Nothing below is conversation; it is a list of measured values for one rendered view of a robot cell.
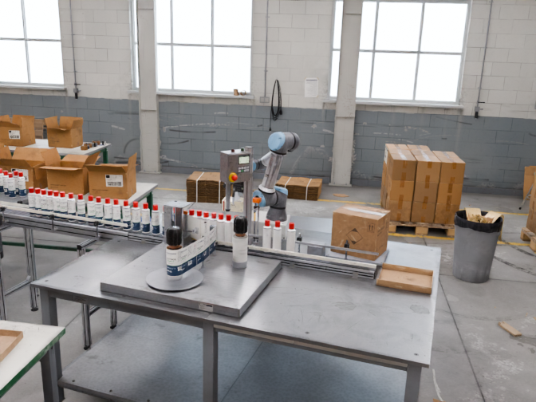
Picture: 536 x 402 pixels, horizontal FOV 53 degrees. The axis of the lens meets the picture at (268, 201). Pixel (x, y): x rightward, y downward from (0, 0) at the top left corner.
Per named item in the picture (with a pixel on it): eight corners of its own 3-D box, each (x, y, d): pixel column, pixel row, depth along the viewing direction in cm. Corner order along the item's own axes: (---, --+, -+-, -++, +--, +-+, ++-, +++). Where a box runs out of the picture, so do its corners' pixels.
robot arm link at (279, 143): (275, 209, 373) (297, 135, 351) (258, 210, 363) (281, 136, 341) (265, 200, 381) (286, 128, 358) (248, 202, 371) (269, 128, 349)
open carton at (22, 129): (-8, 146, 687) (-11, 116, 676) (13, 141, 726) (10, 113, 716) (20, 148, 680) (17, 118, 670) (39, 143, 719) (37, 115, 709)
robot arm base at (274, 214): (263, 219, 377) (265, 206, 375) (268, 214, 391) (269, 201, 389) (284, 222, 374) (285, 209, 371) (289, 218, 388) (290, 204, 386)
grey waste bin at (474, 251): (451, 283, 514) (459, 221, 498) (444, 266, 556) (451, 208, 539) (498, 287, 509) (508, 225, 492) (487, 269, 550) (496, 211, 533)
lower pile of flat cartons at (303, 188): (273, 197, 787) (273, 183, 781) (280, 188, 838) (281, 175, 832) (317, 201, 775) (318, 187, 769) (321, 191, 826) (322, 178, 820)
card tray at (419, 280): (376, 285, 305) (376, 278, 304) (382, 268, 329) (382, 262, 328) (431, 294, 296) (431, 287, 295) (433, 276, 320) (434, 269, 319)
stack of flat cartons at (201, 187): (185, 202, 751) (185, 179, 742) (193, 191, 803) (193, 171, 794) (231, 204, 747) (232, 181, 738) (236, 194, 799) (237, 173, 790)
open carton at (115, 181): (82, 201, 465) (80, 158, 455) (103, 187, 513) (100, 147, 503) (126, 202, 463) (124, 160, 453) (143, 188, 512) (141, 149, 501)
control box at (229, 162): (219, 180, 341) (219, 151, 336) (242, 178, 350) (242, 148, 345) (228, 184, 333) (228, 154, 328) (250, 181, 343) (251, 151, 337)
